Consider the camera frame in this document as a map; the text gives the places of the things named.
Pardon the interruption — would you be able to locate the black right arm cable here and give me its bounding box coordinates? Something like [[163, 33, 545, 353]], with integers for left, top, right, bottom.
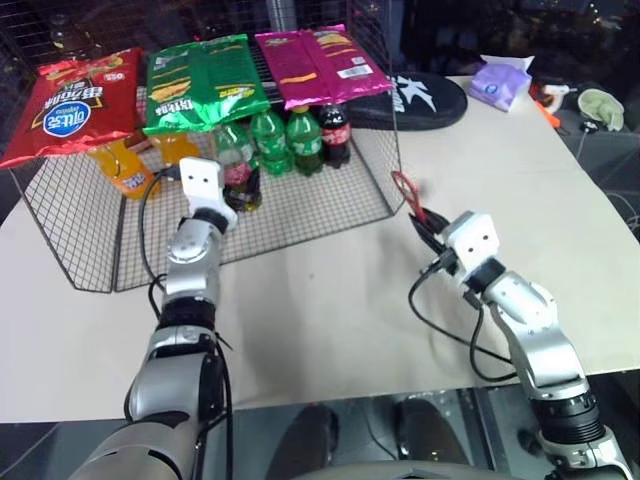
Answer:
[[408, 259, 519, 384]]

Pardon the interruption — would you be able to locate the glass bottle with pink label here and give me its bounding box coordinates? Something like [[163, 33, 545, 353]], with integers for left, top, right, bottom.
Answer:
[[214, 121, 264, 213]]

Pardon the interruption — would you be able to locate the purple tissue pack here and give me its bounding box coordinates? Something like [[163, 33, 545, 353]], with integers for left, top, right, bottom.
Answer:
[[467, 53, 536, 112]]

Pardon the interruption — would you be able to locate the black wire mesh rack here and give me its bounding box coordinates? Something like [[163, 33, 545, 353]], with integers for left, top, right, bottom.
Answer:
[[0, 0, 407, 293]]

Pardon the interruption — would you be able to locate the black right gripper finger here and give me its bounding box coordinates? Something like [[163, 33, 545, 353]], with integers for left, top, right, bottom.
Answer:
[[409, 213, 443, 255], [420, 207, 452, 232]]

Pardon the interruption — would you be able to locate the magenta chip bag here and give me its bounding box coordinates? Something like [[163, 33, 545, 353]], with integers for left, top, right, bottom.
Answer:
[[299, 23, 395, 107], [253, 29, 326, 111]]

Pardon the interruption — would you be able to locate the green soda bottle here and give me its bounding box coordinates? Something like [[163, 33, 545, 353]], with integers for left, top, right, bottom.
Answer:
[[285, 105, 325, 176], [248, 110, 295, 176]]

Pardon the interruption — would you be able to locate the red bottle opener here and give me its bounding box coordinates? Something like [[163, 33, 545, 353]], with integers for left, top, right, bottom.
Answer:
[[390, 170, 432, 224]]

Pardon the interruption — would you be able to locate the pale green cloth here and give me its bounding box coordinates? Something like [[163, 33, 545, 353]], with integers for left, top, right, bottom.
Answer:
[[577, 88, 627, 132]]

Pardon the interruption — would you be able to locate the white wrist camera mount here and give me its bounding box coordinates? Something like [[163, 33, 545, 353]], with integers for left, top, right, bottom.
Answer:
[[440, 210, 497, 295], [178, 155, 239, 232]]

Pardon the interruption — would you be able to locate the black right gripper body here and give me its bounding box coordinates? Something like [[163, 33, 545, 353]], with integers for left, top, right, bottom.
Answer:
[[422, 219, 459, 276]]

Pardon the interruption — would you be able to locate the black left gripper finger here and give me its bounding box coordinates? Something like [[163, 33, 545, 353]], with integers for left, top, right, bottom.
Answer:
[[240, 169, 263, 207]]

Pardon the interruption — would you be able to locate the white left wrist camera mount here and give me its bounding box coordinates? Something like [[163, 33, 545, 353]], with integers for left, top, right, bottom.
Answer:
[[178, 155, 239, 232]]

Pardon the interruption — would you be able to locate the orange soda bottle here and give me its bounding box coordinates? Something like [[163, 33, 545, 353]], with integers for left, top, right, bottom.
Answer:
[[85, 140, 162, 201], [149, 133, 201, 169]]

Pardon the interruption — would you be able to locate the red chip bag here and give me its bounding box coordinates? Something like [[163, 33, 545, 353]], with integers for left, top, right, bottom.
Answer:
[[0, 47, 145, 169]]

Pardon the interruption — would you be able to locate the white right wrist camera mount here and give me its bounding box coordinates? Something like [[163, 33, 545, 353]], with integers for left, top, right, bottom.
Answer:
[[440, 210, 497, 295]]

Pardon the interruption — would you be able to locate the dark cola bottle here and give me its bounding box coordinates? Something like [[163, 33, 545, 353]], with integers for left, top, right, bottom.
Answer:
[[318, 102, 354, 170]]

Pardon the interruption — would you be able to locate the orange and white tool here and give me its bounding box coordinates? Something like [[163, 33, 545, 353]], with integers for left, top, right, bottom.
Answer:
[[529, 82, 571, 129]]

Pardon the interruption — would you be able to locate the green chip bag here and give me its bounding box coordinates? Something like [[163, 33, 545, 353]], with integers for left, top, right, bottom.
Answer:
[[141, 33, 272, 138]]

